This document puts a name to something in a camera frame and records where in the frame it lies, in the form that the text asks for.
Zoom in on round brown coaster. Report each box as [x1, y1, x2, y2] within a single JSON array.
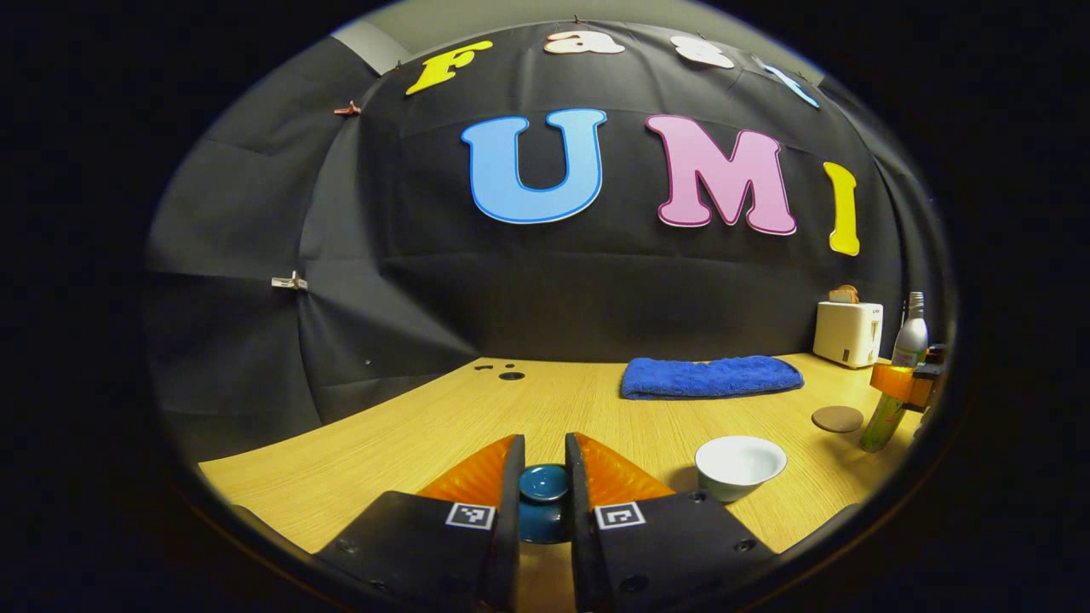
[[811, 405, 865, 433]]

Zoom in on dark blue teacup lid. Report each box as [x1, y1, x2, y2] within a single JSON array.
[[518, 464, 572, 545]]

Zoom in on white toaster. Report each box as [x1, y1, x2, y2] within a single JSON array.
[[812, 301, 885, 370]]

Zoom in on silver green label water bottle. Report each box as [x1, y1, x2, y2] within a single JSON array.
[[859, 292, 930, 453]]

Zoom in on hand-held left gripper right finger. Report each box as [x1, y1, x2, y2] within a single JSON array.
[[565, 432, 777, 613]]

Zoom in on blue folded towel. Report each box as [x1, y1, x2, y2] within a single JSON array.
[[620, 355, 806, 402]]

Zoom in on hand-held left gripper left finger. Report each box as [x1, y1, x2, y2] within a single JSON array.
[[315, 434, 526, 613]]

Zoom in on black backdrop cloth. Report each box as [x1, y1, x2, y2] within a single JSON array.
[[143, 19, 953, 467]]

